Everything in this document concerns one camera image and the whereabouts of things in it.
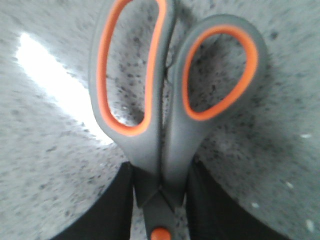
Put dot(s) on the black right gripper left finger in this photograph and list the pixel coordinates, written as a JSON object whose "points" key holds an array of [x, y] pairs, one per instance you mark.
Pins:
{"points": [[110, 217]]}

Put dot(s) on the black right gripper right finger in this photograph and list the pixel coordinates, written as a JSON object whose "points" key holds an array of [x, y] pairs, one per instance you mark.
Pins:
{"points": [[213, 215]]}

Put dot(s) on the grey orange scissors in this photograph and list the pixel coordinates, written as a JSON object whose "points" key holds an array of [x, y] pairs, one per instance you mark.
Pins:
{"points": [[162, 146]]}

